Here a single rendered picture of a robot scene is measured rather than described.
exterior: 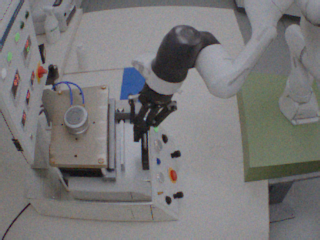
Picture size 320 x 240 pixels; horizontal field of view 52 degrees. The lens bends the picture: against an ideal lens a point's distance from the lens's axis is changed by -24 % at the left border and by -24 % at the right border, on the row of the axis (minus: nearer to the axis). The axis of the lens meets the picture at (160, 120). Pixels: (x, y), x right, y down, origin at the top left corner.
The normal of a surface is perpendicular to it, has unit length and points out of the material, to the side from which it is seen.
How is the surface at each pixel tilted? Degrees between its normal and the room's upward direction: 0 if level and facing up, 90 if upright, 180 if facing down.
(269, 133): 3
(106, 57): 0
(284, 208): 0
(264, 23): 48
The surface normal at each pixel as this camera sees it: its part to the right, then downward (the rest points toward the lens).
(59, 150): -0.04, -0.59
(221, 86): -0.25, 0.55
